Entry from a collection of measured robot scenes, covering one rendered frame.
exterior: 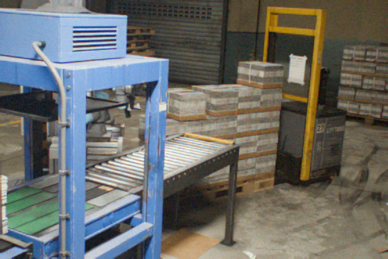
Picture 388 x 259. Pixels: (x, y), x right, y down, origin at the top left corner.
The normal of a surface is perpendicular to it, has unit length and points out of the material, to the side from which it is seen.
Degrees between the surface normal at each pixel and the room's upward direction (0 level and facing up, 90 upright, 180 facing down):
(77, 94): 90
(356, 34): 90
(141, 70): 90
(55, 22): 90
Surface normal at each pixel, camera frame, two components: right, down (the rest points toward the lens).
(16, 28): -0.50, 0.17
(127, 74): 0.86, 0.16
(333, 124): 0.61, 0.21
